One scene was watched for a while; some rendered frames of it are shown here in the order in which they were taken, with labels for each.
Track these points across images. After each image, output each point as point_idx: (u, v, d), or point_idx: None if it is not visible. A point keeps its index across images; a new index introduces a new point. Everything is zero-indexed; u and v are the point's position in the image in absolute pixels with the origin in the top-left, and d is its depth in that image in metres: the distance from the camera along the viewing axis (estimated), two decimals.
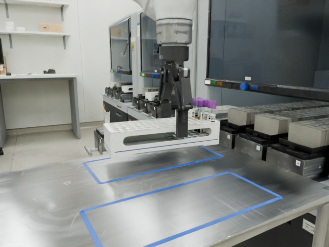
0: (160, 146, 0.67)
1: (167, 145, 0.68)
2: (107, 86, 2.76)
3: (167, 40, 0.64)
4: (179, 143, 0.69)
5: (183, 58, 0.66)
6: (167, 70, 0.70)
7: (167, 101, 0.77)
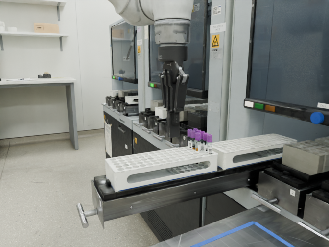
0: (162, 181, 0.69)
1: (168, 180, 0.70)
2: (108, 95, 2.41)
3: (167, 40, 0.64)
4: (180, 177, 0.71)
5: (182, 58, 0.66)
6: (166, 69, 0.70)
7: None
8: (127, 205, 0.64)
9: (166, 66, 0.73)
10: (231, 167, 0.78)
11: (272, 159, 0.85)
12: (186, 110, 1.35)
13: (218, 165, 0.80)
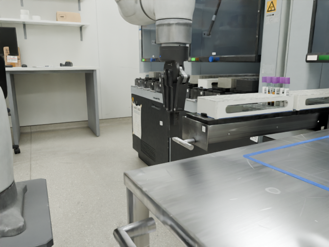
0: (250, 114, 0.78)
1: (255, 114, 0.78)
2: (138, 78, 2.50)
3: None
4: (265, 113, 0.80)
5: None
6: None
7: (172, 110, 0.71)
8: (226, 131, 0.73)
9: (180, 67, 0.67)
10: (304, 109, 0.87)
11: None
12: (232, 78, 1.44)
13: None
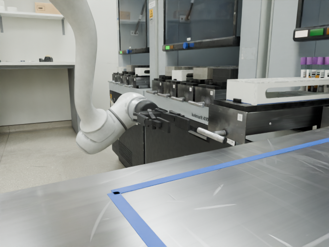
0: (293, 101, 0.63)
1: (299, 101, 0.64)
2: (115, 72, 2.25)
3: (152, 101, 0.92)
4: (309, 99, 0.65)
5: None
6: (150, 110, 0.85)
7: None
8: (267, 120, 0.58)
9: None
10: None
11: None
12: (209, 67, 1.19)
13: None
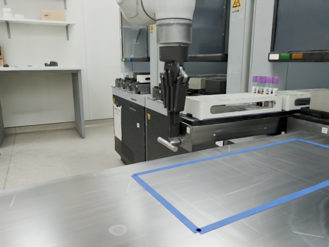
0: (237, 115, 0.76)
1: (242, 115, 0.76)
2: None
3: None
4: (252, 113, 0.78)
5: None
6: None
7: (173, 110, 0.71)
8: (211, 132, 0.71)
9: (180, 67, 0.67)
10: (293, 110, 0.85)
11: None
12: (203, 78, 1.36)
13: None
